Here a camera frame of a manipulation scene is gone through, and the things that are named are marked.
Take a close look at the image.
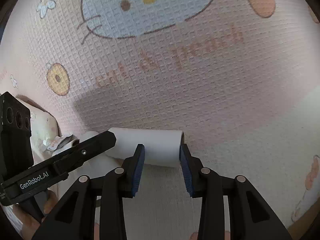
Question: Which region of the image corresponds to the white paper roll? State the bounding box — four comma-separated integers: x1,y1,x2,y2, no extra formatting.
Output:
106,127,184,167
74,131,120,178

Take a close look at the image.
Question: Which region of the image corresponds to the person's left hand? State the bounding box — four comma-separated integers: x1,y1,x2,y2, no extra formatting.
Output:
13,190,58,240

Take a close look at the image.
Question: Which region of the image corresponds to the small white tube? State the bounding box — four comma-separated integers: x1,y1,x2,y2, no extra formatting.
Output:
41,134,77,152

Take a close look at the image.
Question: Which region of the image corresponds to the cream printed pillow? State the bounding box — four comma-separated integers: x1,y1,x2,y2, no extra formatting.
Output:
16,95,59,165

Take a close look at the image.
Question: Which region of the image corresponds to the pink Hello Kitty bedsheet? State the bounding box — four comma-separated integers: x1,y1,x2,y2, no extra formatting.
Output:
1,0,319,239

